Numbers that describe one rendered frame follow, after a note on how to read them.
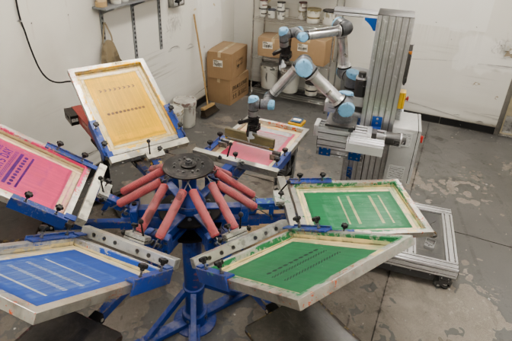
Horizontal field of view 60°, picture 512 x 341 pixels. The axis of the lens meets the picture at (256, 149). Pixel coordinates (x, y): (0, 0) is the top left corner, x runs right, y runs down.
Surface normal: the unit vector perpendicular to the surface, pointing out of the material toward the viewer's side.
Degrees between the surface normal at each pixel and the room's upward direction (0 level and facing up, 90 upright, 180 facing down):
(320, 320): 0
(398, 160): 90
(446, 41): 90
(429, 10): 90
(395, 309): 0
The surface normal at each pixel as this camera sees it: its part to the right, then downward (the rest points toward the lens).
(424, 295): 0.04, -0.88
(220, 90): -0.44, 0.41
